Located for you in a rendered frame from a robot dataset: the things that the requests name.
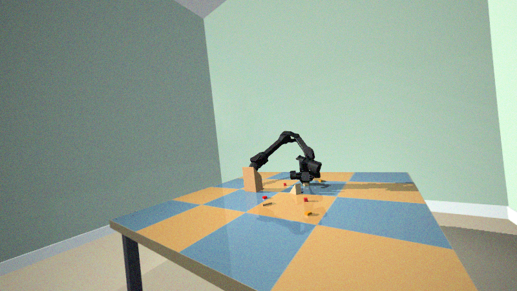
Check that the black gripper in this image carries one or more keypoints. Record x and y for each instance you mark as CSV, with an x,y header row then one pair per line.
x,y
294,175

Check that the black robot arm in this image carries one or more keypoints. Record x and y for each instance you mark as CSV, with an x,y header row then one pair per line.
x,y
308,161

